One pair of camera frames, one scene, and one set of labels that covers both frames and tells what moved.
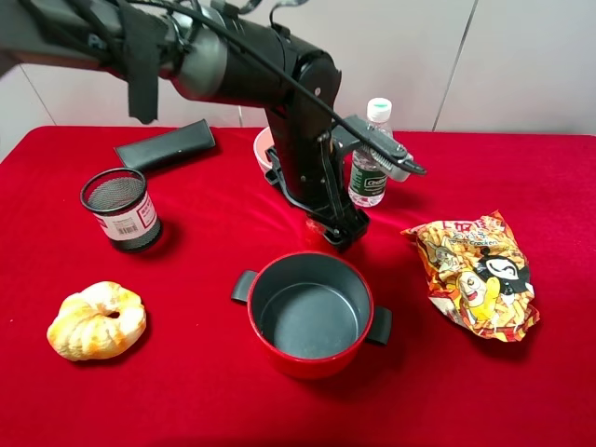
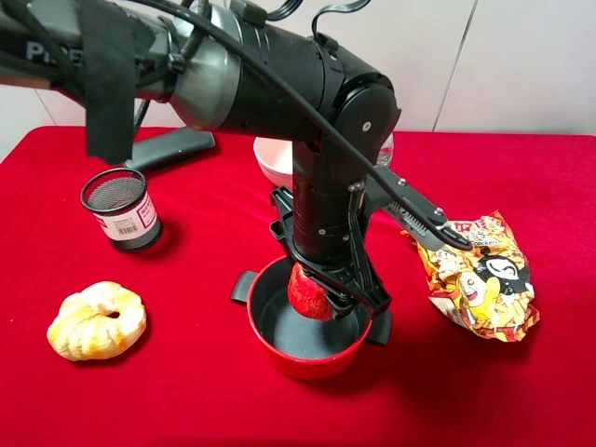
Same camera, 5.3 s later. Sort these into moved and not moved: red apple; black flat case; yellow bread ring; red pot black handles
Moved: red apple
Not moved: black flat case; red pot black handles; yellow bread ring
